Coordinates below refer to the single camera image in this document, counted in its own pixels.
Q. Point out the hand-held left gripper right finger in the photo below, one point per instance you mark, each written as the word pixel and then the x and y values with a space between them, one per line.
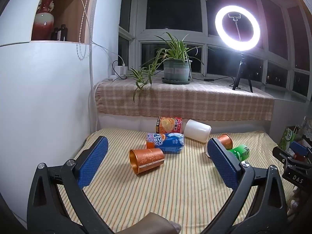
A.
pixel 223 163

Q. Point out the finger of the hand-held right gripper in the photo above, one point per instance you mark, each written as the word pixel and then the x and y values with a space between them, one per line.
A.
pixel 298 148
pixel 280 154

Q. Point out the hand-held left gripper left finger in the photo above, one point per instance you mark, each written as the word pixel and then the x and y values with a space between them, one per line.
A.
pixel 93 162

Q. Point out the large copper metal cup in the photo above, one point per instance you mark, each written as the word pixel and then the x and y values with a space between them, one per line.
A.
pixel 147 160

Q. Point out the small copper metal cup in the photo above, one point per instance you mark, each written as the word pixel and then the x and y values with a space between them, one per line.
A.
pixel 225 141

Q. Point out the white plastic cup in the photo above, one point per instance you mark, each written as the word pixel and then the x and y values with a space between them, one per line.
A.
pixel 197 130

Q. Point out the green and white box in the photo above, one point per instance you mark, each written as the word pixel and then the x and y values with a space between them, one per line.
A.
pixel 287 136

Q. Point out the green can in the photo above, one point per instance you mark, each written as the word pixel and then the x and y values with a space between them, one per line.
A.
pixel 240 153

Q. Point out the blue drink can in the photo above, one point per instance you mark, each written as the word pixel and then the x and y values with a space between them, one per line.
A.
pixel 168 143

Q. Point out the orange drink can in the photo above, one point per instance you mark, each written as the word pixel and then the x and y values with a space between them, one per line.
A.
pixel 168 124

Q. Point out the plaid cloth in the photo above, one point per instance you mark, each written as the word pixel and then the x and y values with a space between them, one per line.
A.
pixel 195 100

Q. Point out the yellow striped mat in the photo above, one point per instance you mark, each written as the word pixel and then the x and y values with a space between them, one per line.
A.
pixel 158 195

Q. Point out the white cabinet with wooden niche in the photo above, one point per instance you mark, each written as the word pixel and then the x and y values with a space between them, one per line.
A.
pixel 43 97

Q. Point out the black tripod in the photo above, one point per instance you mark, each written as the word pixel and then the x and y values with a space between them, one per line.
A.
pixel 241 70

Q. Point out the green pot saucer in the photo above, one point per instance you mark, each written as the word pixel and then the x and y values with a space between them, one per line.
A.
pixel 175 81

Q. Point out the white power strip with chargers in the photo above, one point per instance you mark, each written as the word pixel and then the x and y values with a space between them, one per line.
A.
pixel 114 68

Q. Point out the white charger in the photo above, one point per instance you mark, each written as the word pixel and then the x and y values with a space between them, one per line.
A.
pixel 121 69

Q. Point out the potted spider plant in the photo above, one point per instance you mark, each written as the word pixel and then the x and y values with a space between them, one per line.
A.
pixel 176 69

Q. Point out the tall dark bottle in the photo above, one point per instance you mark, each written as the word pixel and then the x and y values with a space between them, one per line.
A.
pixel 63 33

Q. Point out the short dark bottle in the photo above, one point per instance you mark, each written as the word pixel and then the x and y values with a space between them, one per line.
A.
pixel 55 34

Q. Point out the red and white vase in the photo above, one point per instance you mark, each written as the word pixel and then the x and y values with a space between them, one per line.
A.
pixel 43 22

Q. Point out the white window frame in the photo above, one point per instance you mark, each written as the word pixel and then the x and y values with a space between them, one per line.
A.
pixel 139 9

